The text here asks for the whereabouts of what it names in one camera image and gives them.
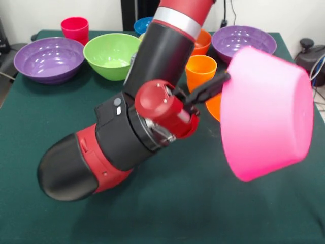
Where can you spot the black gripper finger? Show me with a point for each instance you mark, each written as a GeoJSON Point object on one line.
{"type": "Point", "coordinates": [210, 87]}

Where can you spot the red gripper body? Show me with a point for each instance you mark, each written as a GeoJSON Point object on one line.
{"type": "Point", "coordinates": [162, 106]}

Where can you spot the orange cup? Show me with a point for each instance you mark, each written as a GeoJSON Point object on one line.
{"type": "Point", "coordinates": [200, 73]}

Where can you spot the large orange bowl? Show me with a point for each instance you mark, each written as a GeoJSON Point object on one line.
{"type": "Point", "coordinates": [215, 106]}

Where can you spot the pink bowl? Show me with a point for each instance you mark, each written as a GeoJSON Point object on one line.
{"type": "Point", "coordinates": [266, 114]}

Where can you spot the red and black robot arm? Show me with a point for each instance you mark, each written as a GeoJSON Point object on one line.
{"type": "Point", "coordinates": [157, 63]}

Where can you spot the red-orange bowl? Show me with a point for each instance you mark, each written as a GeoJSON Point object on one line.
{"type": "Point", "coordinates": [203, 43]}

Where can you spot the purple bowl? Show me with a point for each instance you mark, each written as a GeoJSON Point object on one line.
{"type": "Point", "coordinates": [243, 40]}
{"type": "Point", "coordinates": [48, 61]}

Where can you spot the green bowl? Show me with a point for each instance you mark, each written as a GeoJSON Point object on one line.
{"type": "Point", "coordinates": [111, 58]}

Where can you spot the yellow cup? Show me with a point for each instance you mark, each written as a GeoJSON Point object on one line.
{"type": "Point", "coordinates": [141, 36]}

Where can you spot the blue bowl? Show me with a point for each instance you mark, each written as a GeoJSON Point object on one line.
{"type": "Point", "coordinates": [142, 25]}

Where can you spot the dark green table cloth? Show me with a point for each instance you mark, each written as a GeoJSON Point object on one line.
{"type": "Point", "coordinates": [177, 216]}

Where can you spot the red cup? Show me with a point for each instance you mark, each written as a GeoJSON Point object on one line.
{"type": "Point", "coordinates": [75, 29]}

